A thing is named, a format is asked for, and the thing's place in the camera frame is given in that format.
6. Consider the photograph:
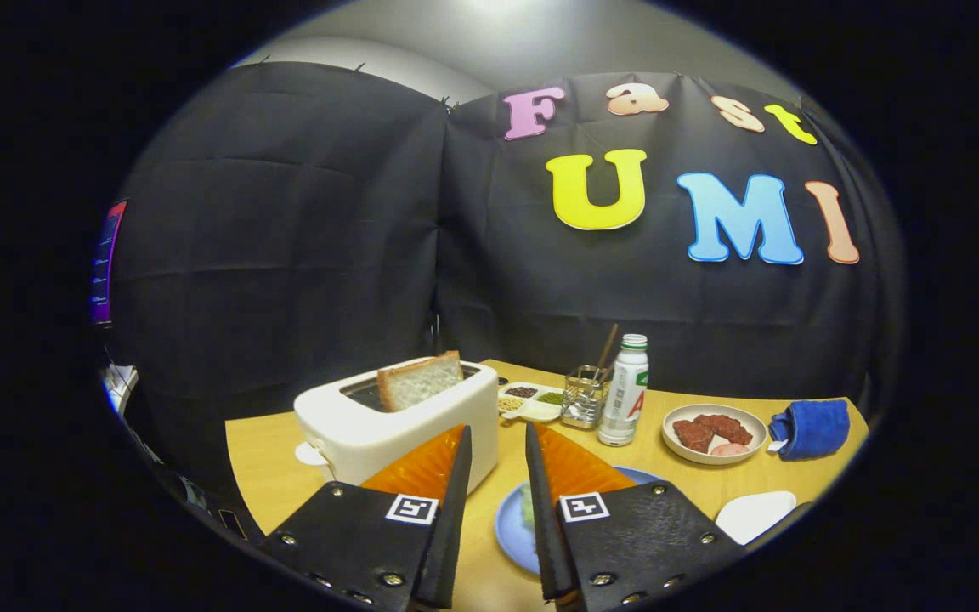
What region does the clear utensil holder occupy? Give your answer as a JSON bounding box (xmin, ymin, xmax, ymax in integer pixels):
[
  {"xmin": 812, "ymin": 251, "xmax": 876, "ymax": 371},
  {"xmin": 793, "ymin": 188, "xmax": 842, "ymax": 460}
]
[{"xmin": 562, "ymin": 365, "xmax": 611, "ymax": 430}]

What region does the brown wooden chopstick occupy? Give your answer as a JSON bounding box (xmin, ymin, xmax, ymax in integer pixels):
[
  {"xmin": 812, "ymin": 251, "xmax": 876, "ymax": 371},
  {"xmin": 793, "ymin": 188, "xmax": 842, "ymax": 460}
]
[{"xmin": 593, "ymin": 323, "xmax": 620, "ymax": 382}]

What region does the toasted bread slice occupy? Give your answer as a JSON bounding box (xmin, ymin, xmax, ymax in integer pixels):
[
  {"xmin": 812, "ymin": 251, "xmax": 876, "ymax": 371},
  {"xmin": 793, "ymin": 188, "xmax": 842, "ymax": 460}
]
[{"xmin": 376, "ymin": 350, "xmax": 465, "ymax": 413}]

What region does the white toaster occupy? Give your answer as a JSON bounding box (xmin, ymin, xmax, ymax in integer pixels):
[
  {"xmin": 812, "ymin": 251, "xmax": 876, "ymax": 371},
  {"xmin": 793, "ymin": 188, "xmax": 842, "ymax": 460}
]
[{"xmin": 294, "ymin": 357, "xmax": 501, "ymax": 496}]

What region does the purple edged screen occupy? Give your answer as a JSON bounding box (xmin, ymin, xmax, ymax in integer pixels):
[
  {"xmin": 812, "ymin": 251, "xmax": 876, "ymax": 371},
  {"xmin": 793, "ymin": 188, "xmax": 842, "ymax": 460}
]
[{"xmin": 88, "ymin": 200, "xmax": 129, "ymax": 328}]

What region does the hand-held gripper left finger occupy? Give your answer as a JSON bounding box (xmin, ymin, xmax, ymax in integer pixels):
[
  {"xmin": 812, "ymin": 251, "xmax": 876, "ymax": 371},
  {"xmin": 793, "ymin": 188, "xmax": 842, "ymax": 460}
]
[{"xmin": 260, "ymin": 423, "xmax": 473, "ymax": 611}]

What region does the cream plate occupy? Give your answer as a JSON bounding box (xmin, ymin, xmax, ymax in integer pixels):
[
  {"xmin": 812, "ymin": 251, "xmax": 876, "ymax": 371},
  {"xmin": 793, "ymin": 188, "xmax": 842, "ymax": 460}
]
[{"xmin": 661, "ymin": 403, "xmax": 768, "ymax": 466}]

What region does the brown meat piece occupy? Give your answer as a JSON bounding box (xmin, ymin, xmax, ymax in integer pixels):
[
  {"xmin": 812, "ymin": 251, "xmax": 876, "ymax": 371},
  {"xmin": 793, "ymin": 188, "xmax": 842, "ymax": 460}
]
[
  {"xmin": 673, "ymin": 418, "xmax": 716, "ymax": 453},
  {"xmin": 693, "ymin": 414, "xmax": 754, "ymax": 447}
]

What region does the white divided seasoning dish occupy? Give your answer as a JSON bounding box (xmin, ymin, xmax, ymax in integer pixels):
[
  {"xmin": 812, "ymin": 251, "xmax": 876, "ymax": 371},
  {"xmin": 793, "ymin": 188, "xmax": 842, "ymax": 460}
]
[{"xmin": 498, "ymin": 382, "xmax": 565, "ymax": 423}]

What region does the blue folded towel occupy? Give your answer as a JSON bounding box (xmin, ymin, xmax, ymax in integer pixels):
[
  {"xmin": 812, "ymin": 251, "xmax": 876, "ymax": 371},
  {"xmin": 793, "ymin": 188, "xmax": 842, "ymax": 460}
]
[{"xmin": 768, "ymin": 399, "xmax": 851, "ymax": 462}]

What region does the blue plate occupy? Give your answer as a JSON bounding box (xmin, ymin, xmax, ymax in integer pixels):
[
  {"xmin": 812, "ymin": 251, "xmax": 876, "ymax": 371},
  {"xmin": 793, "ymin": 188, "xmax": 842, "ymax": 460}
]
[{"xmin": 494, "ymin": 466, "xmax": 665, "ymax": 577}]

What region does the white square plate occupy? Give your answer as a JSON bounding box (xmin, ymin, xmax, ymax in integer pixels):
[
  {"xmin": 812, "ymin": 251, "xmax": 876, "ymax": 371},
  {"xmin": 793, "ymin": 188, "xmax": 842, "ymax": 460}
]
[{"xmin": 715, "ymin": 490, "xmax": 798, "ymax": 546}]

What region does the black backdrop cloth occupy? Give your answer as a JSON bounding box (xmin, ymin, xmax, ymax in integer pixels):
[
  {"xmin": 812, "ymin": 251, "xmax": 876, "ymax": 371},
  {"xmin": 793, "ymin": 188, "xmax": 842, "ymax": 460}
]
[{"xmin": 92, "ymin": 59, "xmax": 905, "ymax": 511}]

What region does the white drink bottle green cap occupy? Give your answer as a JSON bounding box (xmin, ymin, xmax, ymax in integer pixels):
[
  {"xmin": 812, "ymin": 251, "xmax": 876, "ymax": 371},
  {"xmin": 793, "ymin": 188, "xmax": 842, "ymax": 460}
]
[{"xmin": 597, "ymin": 334, "xmax": 650, "ymax": 447}]

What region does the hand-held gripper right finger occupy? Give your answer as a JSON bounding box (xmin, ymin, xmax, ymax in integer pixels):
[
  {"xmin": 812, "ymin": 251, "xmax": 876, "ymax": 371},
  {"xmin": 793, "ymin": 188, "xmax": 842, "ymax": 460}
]
[{"xmin": 524, "ymin": 421, "xmax": 745, "ymax": 611}]

